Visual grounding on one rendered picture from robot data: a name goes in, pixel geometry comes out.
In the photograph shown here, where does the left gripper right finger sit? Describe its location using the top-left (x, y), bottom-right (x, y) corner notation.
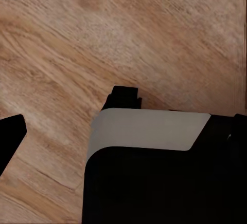
top-left (231, 114), bottom-right (247, 154)

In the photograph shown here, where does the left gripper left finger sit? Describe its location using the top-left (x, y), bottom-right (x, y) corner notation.
top-left (0, 114), bottom-right (27, 176)

